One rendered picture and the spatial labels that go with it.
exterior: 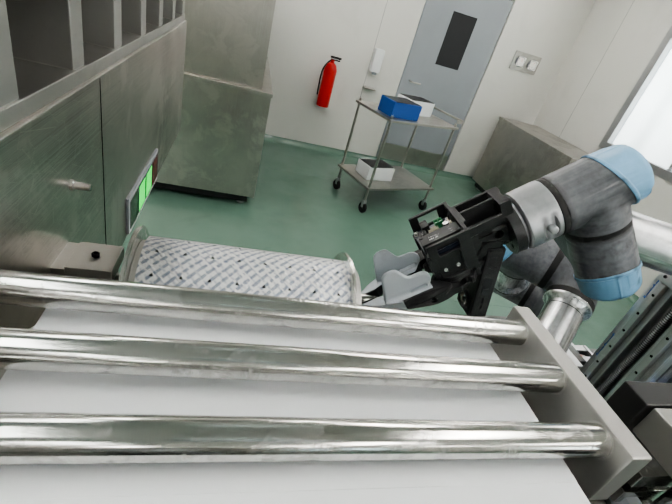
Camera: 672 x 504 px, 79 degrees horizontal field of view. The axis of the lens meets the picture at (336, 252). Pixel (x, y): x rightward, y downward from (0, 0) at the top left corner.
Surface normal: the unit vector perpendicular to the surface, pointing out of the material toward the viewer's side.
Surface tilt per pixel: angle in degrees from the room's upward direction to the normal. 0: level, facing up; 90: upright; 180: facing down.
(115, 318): 0
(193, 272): 28
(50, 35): 90
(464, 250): 90
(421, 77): 90
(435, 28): 90
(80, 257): 0
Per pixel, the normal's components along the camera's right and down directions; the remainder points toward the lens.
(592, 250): -0.60, 0.59
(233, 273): 0.29, -0.54
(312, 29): 0.16, 0.55
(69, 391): 0.26, -0.82
